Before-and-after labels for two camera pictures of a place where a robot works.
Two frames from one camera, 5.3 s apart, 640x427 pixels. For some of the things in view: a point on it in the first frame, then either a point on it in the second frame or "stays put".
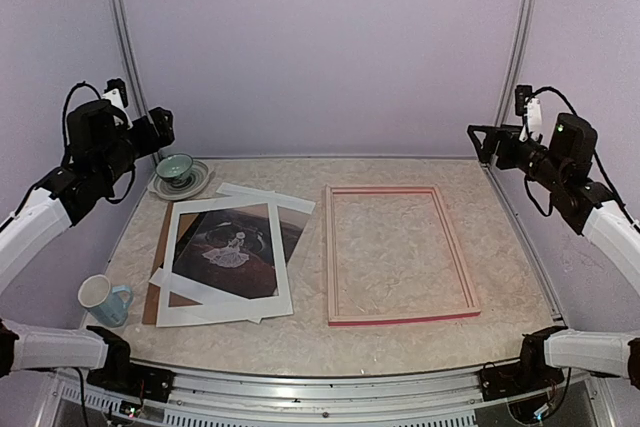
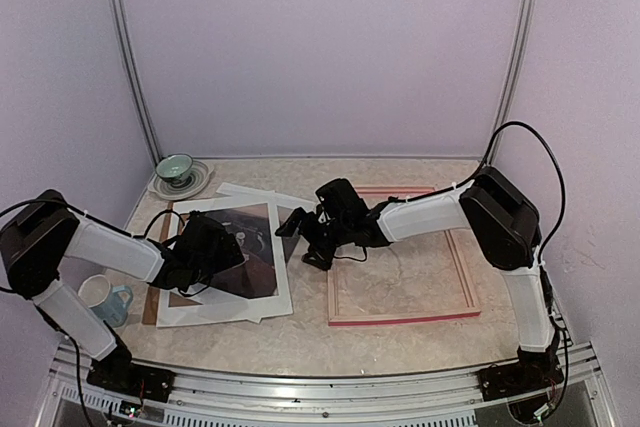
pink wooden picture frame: [390, 317] stays put
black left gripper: [150, 142] -> [226, 261]
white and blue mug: [107, 303] stays put
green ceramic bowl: [175, 168] stays put
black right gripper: [510, 139] -> [293, 221]
